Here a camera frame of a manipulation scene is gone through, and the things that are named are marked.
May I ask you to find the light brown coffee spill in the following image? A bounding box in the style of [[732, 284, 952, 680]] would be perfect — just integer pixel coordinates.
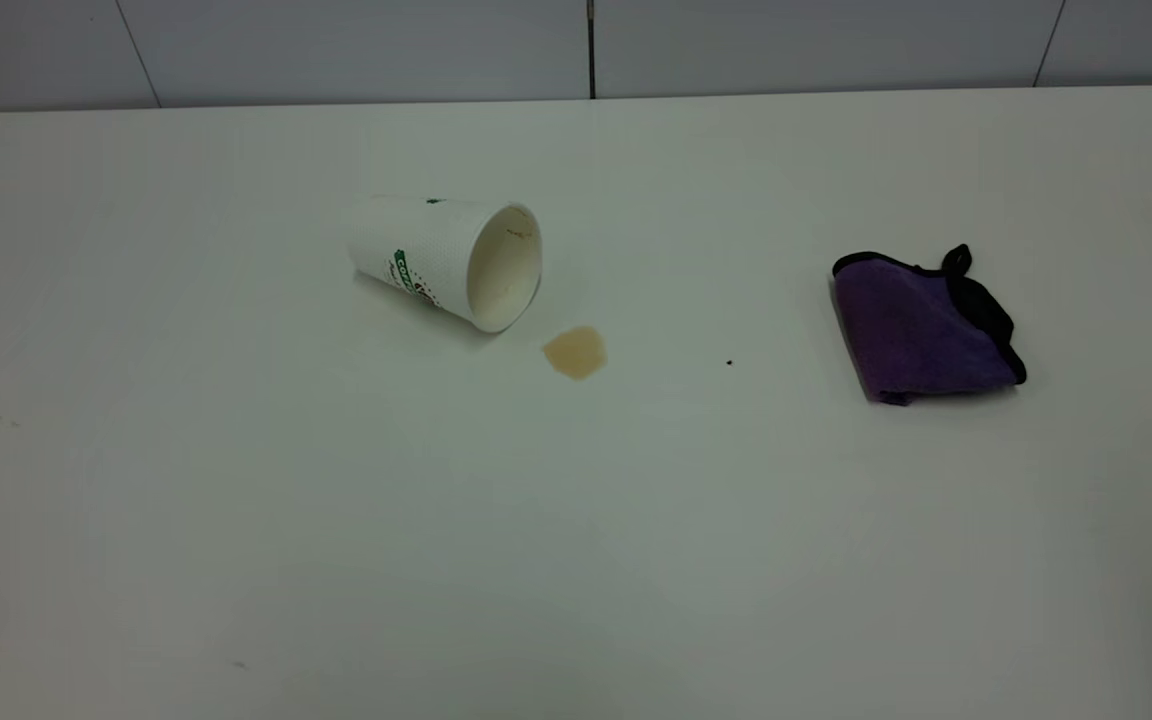
[[543, 325, 608, 382]]

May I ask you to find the white paper coffee cup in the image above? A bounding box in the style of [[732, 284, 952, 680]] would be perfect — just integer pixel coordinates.
[[346, 195, 544, 335]]

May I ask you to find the purple cloth with black trim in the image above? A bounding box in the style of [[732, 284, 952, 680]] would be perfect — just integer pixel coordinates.
[[829, 243, 1028, 406]]

